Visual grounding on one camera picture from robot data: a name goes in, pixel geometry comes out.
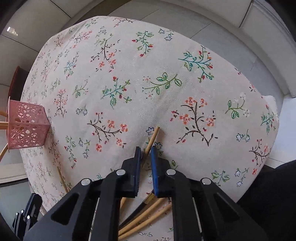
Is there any bamboo chopstick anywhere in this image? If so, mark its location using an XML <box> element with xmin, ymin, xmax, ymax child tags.
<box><xmin>0</xmin><ymin>110</ymin><xmax>8</xmax><ymax>117</ymax></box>
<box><xmin>118</xmin><ymin>203</ymin><xmax>172</xmax><ymax>240</ymax></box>
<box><xmin>57</xmin><ymin>167</ymin><xmax>69</xmax><ymax>193</ymax></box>
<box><xmin>0</xmin><ymin>121</ymin><xmax>9</xmax><ymax>130</ymax></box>
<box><xmin>120</xmin><ymin>126</ymin><xmax>160</xmax><ymax>208</ymax></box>
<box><xmin>118</xmin><ymin>198</ymin><xmax>165</xmax><ymax>237</ymax></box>
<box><xmin>0</xmin><ymin>144</ymin><xmax>8</xmax><ymax>162</ymax></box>

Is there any black chopstick on table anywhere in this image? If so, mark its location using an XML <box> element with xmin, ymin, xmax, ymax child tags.
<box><xmin>119</xmin><ymin>192</ymin><xmax>155</xmax><ymax>229</ymax></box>

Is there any bamboo chopstick by table edge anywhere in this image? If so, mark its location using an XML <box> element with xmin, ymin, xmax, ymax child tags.
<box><xmin>57</xmin><ymin>167</ymin><xmax>69</xmax><ymax>193</ymax></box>

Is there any floral tablecloth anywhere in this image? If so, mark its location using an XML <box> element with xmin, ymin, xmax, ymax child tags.
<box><xmin>19</xmin><ymin>15</ymin><xmax>280</xmax><ymax>241</ymax></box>

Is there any pink perforated utensil holder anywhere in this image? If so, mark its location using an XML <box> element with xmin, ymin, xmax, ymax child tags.
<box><xmin>6</xmin><ymin>99</ymin><xmax>50</xmax><ymax>150</ymax></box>

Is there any red-rimmed dark trash bin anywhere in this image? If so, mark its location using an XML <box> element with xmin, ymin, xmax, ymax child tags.
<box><xmin>8</xmin><ymin>66</ymin><xmax>29</xmax><ymax>101</ymax></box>

